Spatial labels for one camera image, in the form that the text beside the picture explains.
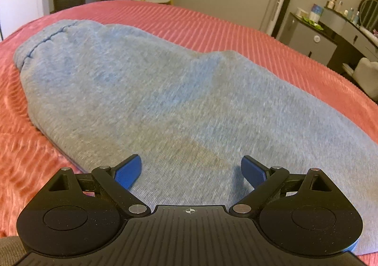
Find white and blue container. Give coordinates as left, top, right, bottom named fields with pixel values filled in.
left=309, top=4, right=324, bottom=23

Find grey vanity table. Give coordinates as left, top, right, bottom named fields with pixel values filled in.
left=320, top=6, right=378, bottom=77

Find grey-blue sweat pants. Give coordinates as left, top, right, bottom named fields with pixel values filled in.
left=13, top=19, right=378, bottom=256

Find grey cabinet with black top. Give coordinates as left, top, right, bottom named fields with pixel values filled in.
left=279, top=12, right=339, bottom=66

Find white fluffy chair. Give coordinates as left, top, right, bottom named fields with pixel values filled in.
left=353, top=58, right=378, bottom=96

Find pink ribbed bedspread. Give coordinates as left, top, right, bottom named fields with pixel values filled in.
left=0, top=0, right=378, bottom=266

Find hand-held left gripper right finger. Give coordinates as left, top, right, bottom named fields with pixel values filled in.
left=232, top=155, right=332, bottom=218

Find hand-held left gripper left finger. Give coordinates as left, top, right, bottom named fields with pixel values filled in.
left=49, top=154, right=151, bottom=217

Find person's grey clothing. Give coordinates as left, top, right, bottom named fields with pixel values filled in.
left=0, top=236, right=28, bottom=266

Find round vanity mirror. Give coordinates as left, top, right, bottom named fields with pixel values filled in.
left=357, top=0, right=378, bottom=31

